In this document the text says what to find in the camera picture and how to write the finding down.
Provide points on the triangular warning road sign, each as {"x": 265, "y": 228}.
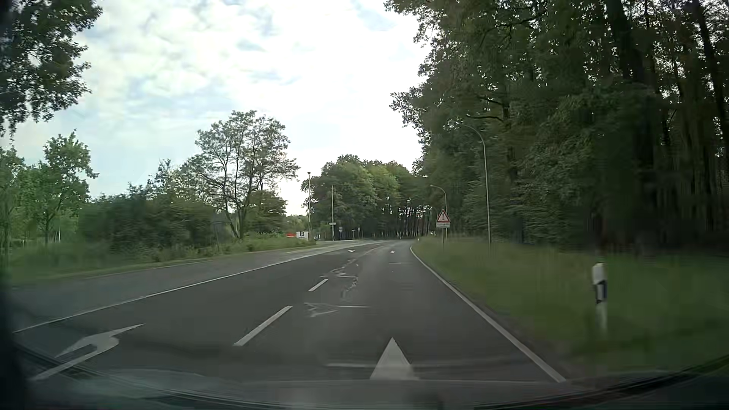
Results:
{"x": 443, "y": 219}

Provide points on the grey asphalt road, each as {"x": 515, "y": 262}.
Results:
{"x": 364, "y": 296}

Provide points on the road markings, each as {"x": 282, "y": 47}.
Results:
{"x": 263, "y": 325}

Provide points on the row of bushes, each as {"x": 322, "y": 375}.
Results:
{"x": 148, "y": 219}

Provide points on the dense wood of tall trees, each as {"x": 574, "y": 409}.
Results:
{"x": 569, "y": 125}

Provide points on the grass verge with bushes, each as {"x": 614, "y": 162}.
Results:
{"x": 85, "y": 259}

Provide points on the small leafy tree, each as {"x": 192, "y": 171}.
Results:
{"x": 54, "y": 182}

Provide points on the dark overhanging tree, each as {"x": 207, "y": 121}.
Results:
{"x": 40, "y": 57}

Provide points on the thin straight lamp post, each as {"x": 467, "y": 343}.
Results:
{"x": 309, "y": 199}

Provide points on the tall curved lamp post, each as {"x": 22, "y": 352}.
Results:
{"x": 486, "y": 188}

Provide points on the white marker post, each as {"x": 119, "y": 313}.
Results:
{"x": 599, "y": 290}

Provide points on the grass verge with marker post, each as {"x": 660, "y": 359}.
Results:
{"x": 626, "y": 296}

